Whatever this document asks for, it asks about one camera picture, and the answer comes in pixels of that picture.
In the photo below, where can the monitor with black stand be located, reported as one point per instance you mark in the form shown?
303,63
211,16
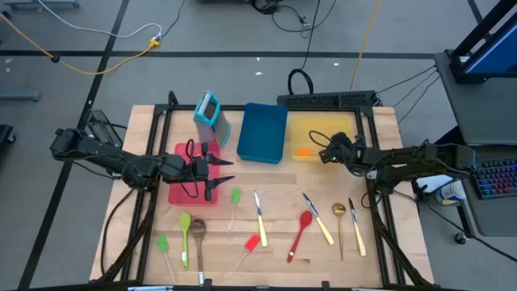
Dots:
497,52

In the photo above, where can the gold metal spoon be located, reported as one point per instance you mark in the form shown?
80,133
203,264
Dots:
339,209

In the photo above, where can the wooden spoon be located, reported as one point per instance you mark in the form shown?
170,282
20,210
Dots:
198,229

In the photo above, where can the white bottle blue label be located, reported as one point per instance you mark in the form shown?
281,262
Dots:
450,193

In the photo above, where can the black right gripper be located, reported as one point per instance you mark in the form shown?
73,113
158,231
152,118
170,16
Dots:
343,149

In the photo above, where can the black edge clamp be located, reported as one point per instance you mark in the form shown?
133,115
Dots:
208,284
325,285

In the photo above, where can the green silicone spoon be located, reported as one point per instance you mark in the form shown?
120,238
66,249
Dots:
185,221

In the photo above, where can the black caster wheel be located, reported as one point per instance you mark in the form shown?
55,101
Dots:
461,238

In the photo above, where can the black aluminium table frame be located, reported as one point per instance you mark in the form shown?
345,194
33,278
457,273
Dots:
160,109

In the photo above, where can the red silicone spoon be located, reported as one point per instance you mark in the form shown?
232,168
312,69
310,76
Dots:
305,219

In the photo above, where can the backlit computer keyboard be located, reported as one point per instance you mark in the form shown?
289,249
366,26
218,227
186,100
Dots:
497,178

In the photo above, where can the long black perforated box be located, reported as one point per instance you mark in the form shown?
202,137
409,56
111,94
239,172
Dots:
323,99

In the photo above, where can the blue plastic bin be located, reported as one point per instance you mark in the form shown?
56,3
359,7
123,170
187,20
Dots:
262,133

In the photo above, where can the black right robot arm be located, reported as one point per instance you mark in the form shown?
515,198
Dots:
412,159

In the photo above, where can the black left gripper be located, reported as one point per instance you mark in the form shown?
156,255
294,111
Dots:
198,167

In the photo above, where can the grey side desk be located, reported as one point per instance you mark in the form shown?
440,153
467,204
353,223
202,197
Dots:
476,113

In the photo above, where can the pink plastic bin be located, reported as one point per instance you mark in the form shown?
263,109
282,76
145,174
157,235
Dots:
177,190

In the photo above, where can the yellow translucent plastic bin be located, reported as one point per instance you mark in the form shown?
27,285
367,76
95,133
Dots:
307,129

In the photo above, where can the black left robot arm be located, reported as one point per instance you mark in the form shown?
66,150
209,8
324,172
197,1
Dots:
101,155

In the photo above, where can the black floor stand foot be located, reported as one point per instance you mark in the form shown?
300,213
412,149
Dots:
6,133

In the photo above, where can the grey furniture foot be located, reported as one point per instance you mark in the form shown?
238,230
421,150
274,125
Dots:
20,95
40,3

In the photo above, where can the white paper sheet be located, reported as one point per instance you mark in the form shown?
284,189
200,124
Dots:
434,182

